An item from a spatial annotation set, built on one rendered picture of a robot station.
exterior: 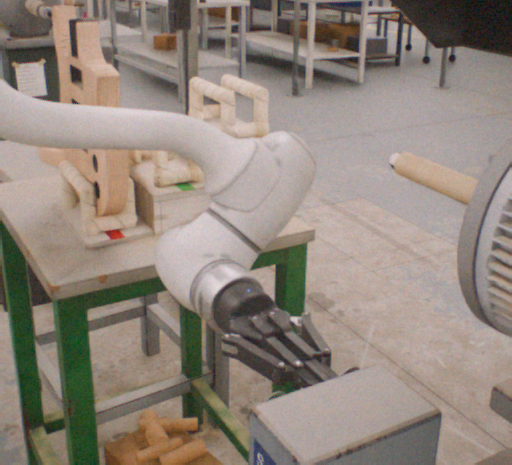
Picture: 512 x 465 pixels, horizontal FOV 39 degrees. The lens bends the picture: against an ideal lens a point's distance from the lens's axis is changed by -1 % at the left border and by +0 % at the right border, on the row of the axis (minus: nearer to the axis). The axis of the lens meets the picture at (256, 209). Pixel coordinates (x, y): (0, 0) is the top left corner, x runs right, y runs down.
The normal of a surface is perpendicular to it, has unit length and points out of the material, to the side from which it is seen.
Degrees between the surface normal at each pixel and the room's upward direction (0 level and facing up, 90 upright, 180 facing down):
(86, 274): 0
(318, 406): 0
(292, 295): 90
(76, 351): 90
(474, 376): 0
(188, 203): 90
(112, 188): 104
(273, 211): 87
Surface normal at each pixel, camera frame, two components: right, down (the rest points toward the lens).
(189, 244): -0.48, -0.60
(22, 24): 0.40, 0.46
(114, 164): 0.48, 0.24
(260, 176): 0.29, -0.02
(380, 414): 0.01, -0.93
